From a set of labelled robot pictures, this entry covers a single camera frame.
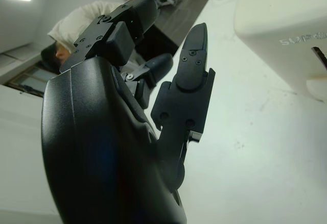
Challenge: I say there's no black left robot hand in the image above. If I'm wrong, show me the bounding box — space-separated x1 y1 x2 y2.
40 0 216 224

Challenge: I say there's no person in black trousers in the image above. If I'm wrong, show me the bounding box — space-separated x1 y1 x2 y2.
40 1 179 76

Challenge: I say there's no cream white toaster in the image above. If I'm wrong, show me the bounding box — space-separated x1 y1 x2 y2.
233 0 327 103

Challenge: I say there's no wooden framed window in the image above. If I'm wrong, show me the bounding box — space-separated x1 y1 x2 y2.
0 53 56 97

